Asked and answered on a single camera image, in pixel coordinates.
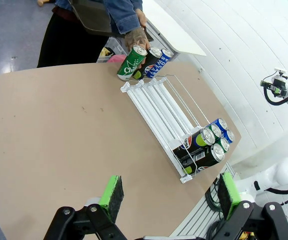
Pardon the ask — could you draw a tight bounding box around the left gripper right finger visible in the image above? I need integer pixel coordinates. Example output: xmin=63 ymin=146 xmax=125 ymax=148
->
xmin=210 ymin=171 xmax=288 ymax=240

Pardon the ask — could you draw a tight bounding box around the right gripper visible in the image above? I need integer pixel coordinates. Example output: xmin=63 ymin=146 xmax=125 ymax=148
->
xmin=260 ymin=76 xmax=288 ymax=99

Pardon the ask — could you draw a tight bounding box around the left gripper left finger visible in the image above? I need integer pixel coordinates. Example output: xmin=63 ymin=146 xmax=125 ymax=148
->
xmin=43 ymin=174 xmax=129 ymax=240

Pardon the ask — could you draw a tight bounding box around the black Pepsi can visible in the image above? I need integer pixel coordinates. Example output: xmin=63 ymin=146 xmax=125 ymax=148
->
xmin=172 ymin=126 xmax=216 ymax=161
xmin=132 ymin=46 xmax=163 ymax=81
xmin=181 ymin=142 xmax=226 ymax=176

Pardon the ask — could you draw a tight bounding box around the green Chilsung cider can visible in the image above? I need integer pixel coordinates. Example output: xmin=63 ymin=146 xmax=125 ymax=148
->
xmin=117 ymin=44 xmax=148 ymax=82
xmin=215 ymin=136 xmax=231 ymax=153
xmin=207 ymin=122 xmax=222 ymax=140

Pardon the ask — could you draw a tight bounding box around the dark brown serving tray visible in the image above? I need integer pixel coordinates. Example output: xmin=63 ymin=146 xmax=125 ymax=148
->
xmin=68 ymin=0 xmax=155 ymax=42

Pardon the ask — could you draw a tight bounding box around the person's right forearm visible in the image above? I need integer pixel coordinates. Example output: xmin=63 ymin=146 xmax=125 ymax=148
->
xmin=103 ymin=0 xmax=142 ymax=35

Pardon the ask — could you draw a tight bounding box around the person in denim jacket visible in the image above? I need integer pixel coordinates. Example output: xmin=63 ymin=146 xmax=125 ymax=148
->
xmin=37 ymin=0 xmax=144 ymax=69

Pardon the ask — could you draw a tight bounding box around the person's right hand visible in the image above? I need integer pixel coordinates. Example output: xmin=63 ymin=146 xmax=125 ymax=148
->
xmin=124 ymin=26 xmax=151 ymax=53

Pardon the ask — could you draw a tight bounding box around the person's left hand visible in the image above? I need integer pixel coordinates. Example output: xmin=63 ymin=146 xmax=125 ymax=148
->
xmin=135 ymin=8 xmax=148 ymax=28

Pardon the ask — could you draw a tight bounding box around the blue Pocari Sweat can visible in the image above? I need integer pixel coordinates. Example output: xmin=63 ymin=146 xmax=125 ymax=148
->
xmin=223 ymin=129 xmax=235 ymax=145
xmin=145 ymin=48 xmax=174 ymax=80
xmin=210 ymin=117 xmax=228 ymax=132

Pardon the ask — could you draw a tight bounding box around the clear can dispenser rack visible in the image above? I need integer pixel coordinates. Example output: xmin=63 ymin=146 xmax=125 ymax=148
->
xmin=120 ymin=74 xmax=211 ymax=185

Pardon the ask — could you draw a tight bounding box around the white side table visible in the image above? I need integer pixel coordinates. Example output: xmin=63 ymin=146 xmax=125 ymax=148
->
xmin=142 ymin=0 xmax=207 ymax=57

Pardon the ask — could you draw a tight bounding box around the pink cloth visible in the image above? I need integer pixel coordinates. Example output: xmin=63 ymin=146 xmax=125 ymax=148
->
xmin=107 ymin=54 xmax=127 ymax=63

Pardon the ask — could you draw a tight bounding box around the clear plastic storage box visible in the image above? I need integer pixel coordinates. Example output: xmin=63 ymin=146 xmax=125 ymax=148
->
xmin=96 ymin=36 xmax=129 ymax=63

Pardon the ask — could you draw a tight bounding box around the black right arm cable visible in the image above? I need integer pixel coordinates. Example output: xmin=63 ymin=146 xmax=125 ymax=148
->
xmin=253 ymin=86 xmax=288 ymax=206

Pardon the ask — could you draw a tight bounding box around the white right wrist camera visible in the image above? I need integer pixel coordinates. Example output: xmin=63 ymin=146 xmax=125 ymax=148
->
xmin=273 ymin=67 xmax=288 ymax=79

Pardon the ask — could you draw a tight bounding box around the black coiled cable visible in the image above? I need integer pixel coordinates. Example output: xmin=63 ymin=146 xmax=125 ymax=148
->
xmin=205 ymin=177 xmax=224 ymax=213

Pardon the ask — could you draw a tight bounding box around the black tangled cable bundle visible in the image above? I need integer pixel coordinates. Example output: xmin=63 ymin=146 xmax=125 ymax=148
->
xmin=206 ymin=218 xmax=224 ymax=240

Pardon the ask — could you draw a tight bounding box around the aluminium slotted base plate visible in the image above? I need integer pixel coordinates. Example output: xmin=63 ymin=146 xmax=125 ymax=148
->
xmin=170 ymin=162 xmax=239 ymax=238

